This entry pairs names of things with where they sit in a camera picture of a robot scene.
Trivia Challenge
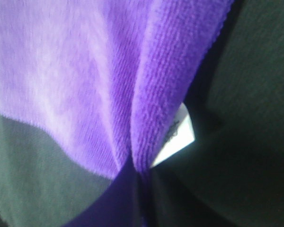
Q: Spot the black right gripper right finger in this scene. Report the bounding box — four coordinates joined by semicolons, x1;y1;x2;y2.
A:
152;103;284;227

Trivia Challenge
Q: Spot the black table cloth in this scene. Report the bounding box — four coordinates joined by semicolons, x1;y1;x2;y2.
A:
0;0;284;227

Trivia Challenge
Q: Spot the purple microfiber towel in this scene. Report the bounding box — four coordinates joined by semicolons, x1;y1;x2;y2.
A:
0;0;235;227

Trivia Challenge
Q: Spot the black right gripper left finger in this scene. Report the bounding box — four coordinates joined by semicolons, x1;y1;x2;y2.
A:
64;157;147;227

